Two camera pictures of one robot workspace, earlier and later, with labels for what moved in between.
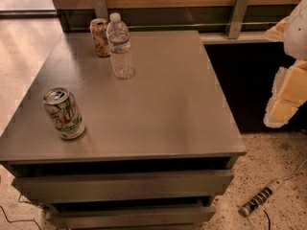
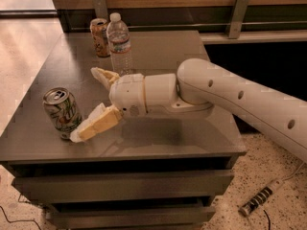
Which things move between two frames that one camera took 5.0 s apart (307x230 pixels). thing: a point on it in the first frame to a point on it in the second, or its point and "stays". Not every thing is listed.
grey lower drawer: [153, 218] stays
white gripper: [297, 33] to [127, 95]
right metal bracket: [238, 14] stays
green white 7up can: [64, 113] stays
